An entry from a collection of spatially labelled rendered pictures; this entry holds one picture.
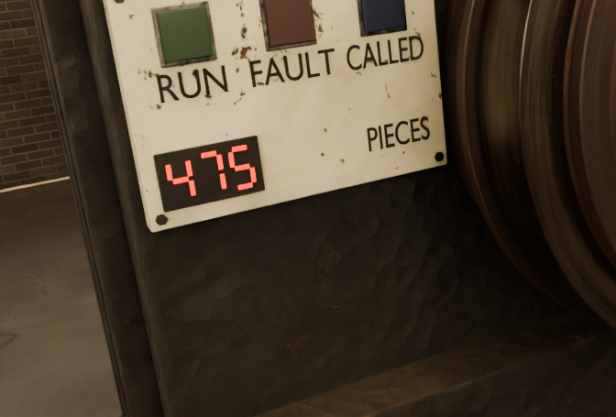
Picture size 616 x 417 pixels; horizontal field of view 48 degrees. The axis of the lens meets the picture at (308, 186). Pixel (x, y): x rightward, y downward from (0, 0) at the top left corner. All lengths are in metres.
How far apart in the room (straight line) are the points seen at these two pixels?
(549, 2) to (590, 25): 0.03
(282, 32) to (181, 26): 0.08
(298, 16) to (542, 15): 0.18
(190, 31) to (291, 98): 0.09
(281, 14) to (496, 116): 0.18
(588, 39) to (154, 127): 0.30
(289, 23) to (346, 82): 0.07
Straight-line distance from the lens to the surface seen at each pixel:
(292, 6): 0.53
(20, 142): 6.53
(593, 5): 0.49
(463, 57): 0.53
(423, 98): 0.59
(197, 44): 0.51
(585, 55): 0.49
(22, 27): 6.47
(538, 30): 0.49
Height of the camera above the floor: 1.21
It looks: 14 degrees down
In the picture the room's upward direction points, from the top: 8 degrees counter-clockwise
